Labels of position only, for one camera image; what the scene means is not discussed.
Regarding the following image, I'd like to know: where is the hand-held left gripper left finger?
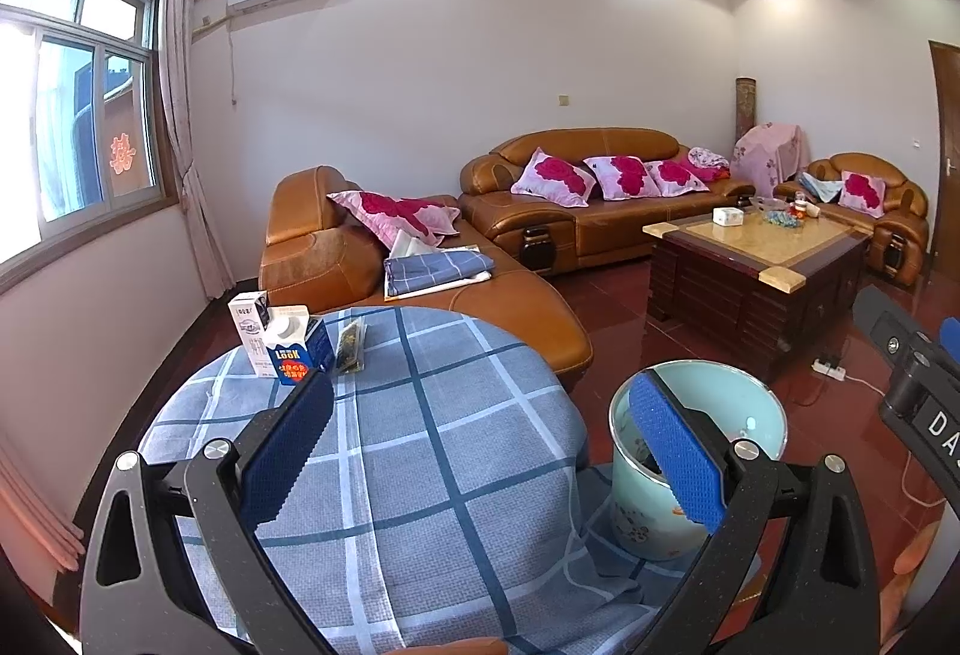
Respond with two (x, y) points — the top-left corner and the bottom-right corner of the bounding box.
(79, 370), (338, 655)

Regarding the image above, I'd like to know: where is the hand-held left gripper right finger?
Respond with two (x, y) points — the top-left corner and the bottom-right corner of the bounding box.
(547, 368), (880, 655)

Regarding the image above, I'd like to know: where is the teal cartoon print bucket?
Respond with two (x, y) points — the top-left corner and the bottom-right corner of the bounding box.
(607, 359), (788, 562)

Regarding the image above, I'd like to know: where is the person's right hand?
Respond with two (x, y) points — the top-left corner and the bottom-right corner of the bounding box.
(879, 539), (946, 653)

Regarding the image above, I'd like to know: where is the blue milk carton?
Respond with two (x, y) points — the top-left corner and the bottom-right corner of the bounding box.
(259, 304), (336, 387)

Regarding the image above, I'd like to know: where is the brown leather armchair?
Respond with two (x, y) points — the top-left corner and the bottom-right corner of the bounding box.
(775, 152), (931, 285)

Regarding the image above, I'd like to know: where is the dark snack wrapper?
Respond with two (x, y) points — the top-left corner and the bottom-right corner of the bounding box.
(334, 316), (368, 375)

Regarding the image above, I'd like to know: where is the small white carton box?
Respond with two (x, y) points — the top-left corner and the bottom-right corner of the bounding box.
(227, 291), (272, 375)

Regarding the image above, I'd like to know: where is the pink floral pillow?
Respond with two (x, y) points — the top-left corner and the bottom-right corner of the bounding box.
(328, 190), (462, 251)
(510, 147), (599, 208)
(836, 170), (887, 219)
(583, 155), (661, 202)
(645, 160), (711, 197)

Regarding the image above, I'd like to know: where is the dark wooden coffee table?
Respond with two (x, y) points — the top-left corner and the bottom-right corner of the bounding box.
(643, 209), (875, 380)

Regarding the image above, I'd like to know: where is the blue plaid tablecloth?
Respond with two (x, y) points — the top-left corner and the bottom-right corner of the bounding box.
(139, 306), (762, 655)

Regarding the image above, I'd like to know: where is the light blue cloth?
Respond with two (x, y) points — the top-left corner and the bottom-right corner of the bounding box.
(799, 171), (841, 202)

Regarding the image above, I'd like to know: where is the brown wooden door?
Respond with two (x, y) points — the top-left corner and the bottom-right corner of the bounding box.
(928, 40), (960, 266)

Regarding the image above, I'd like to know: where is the pink floral cloth cover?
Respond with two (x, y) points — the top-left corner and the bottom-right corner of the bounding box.
(731, 122), (812, 195)

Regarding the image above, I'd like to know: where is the brown leather chaise sofa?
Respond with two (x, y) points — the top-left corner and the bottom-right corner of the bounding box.
(259, 166), (593, 393)

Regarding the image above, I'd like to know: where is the folded blue plaid sheet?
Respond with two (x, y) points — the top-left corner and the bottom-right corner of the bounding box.
(384, 248), (496, 300)

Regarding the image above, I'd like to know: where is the brown leather three-seat sofa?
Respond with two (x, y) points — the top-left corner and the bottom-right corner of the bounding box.
(457, 128), (757, 270)

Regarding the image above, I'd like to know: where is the crumpled pink blanket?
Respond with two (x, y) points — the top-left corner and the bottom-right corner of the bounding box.
(688, 146), (732, 182)

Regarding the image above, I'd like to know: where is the pink curtain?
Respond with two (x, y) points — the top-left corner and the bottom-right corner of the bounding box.
(0, 445), (87, 573)
(157, 0), (237, 304)

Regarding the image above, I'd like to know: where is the rolled standing mat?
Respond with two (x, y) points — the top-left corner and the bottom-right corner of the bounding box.
(735, 76), (758, 150)

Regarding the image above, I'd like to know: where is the sliding glass window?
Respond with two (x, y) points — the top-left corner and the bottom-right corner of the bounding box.
(0, 0), (181, 292)

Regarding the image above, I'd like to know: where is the white power cable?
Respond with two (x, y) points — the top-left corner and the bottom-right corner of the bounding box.
(844, 370), (946, 510)

